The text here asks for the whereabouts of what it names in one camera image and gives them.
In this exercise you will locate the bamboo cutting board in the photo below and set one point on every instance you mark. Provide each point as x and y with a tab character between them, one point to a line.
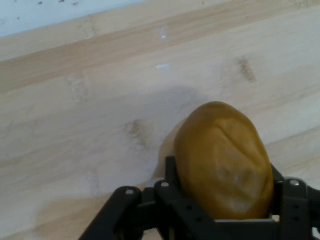
100	112

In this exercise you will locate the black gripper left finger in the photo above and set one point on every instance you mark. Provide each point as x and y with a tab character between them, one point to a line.
155	212

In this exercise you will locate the brown toy potato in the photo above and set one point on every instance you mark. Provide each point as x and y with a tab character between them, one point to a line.
225	160

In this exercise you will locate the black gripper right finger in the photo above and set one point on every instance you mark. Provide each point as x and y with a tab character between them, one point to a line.
297	210

